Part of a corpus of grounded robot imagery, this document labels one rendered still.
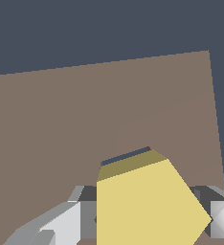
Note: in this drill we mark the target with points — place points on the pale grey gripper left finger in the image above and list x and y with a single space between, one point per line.
66 220

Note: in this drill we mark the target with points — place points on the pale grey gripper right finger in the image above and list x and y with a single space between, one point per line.
217 217

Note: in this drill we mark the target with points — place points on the yellow block peg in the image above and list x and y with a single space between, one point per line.
142 204

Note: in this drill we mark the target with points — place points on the brown slotted board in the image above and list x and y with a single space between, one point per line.
85 121

